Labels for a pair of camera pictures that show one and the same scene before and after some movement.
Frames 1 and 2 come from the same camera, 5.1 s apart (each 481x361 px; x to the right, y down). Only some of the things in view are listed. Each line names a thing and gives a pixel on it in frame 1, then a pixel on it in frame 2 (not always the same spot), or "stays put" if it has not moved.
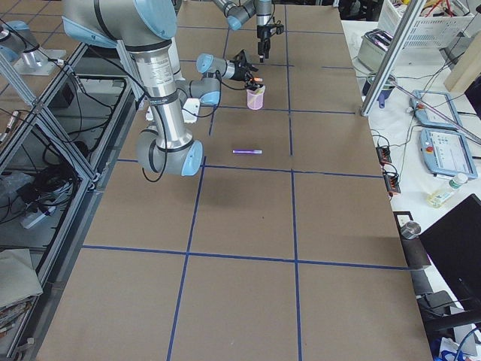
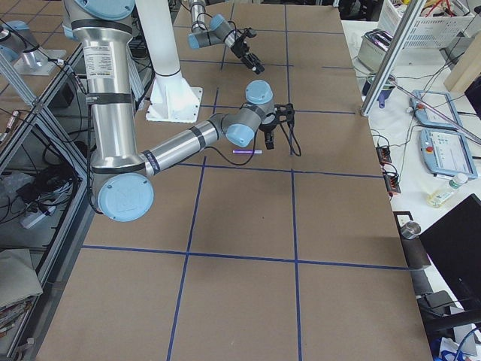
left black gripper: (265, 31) -> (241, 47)
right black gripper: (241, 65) -> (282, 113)
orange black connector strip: (391, 180) stays put
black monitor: (453, 248) stays put
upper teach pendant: (440, 101) stays put
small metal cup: (410, 230) stays put
